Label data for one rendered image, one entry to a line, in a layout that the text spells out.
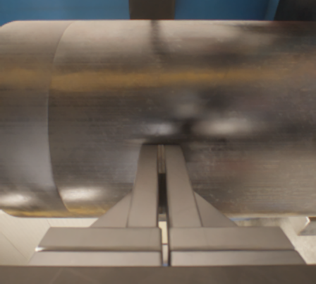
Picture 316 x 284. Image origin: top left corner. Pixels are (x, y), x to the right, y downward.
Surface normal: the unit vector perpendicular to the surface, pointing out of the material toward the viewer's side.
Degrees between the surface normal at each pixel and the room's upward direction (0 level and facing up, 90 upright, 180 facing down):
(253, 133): 90
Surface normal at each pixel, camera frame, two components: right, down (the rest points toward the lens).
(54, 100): 0.00, -0.07
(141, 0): 0.00, 0.62
